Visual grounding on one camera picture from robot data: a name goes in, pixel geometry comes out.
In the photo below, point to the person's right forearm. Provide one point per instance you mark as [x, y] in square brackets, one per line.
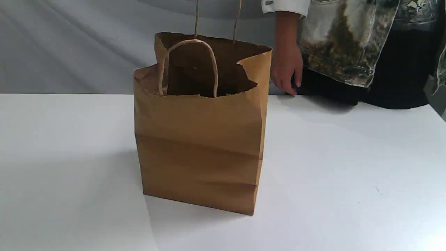
[286, 25]

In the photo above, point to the person's right hand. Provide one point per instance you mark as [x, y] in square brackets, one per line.
[286, 68]

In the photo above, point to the camouflage denim jacket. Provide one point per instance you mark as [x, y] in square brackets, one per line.
[343, 39]

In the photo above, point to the brown paper bag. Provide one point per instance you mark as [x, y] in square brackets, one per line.
[200, 120]

